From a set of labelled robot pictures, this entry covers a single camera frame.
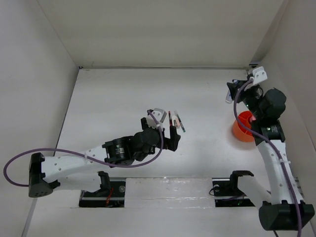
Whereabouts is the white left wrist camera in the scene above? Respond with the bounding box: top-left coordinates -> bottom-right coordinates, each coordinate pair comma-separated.
146,108 -> 167,128

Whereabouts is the aluminium side rail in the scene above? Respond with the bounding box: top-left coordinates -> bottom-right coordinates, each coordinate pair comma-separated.
247,64 -> 258,80

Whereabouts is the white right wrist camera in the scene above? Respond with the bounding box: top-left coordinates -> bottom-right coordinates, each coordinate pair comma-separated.
250,66 -> 268,86

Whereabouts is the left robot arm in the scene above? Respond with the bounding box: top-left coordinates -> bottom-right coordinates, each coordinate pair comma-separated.
28,117 -> 181,198

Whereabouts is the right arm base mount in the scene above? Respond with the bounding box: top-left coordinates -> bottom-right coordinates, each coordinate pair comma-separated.
209,170 -> 255,207

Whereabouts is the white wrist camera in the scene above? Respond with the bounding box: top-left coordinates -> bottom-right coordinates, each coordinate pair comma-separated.
146,108 -> 167,128
250,66 -> 268,86

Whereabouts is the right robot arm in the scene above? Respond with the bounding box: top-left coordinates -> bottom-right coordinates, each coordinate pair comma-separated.
227,79 -> 315,236

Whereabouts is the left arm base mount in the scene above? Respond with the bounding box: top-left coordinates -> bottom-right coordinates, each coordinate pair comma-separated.
79,171 -> 126,208

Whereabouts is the orange round organizer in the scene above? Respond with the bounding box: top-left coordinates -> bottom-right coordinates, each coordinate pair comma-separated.
232,111 -> 254,143

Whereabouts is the blue spray bottle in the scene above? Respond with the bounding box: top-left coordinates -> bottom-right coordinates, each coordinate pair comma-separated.
225,90 -> 233,103

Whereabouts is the green pen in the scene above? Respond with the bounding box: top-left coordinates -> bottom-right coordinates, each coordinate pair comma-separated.
174,110 -> 186,133

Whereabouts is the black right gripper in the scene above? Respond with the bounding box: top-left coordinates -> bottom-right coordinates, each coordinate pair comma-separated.
227,79 -> 264,119

